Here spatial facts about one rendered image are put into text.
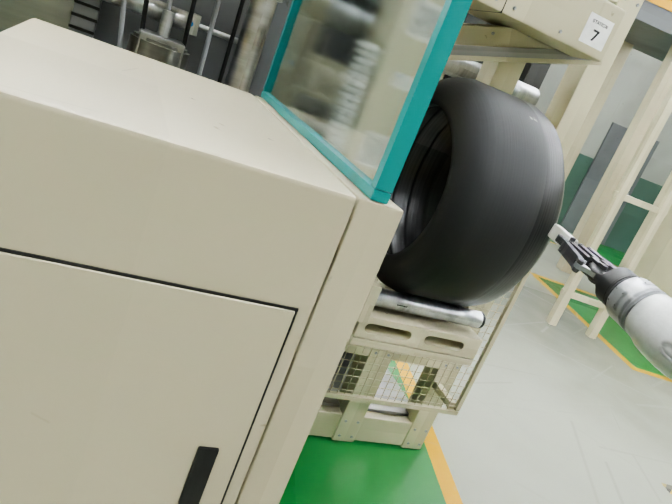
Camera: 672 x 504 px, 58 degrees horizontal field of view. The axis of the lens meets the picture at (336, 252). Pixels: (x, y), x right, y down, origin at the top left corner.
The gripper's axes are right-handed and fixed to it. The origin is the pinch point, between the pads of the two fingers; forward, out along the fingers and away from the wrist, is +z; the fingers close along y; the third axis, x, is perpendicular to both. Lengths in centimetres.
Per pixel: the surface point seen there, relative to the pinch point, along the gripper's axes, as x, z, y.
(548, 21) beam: -38, 62, -13
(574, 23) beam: -40, 62, -21
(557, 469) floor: 131, 68, -144
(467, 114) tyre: -12.0, 26.6, 17.4
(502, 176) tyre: -4.7, 13.5, 10.6
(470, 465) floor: 131, 64, -89
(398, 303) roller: 33.6, 18.0, 15.2
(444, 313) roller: 33.5, 18.1, 1.7
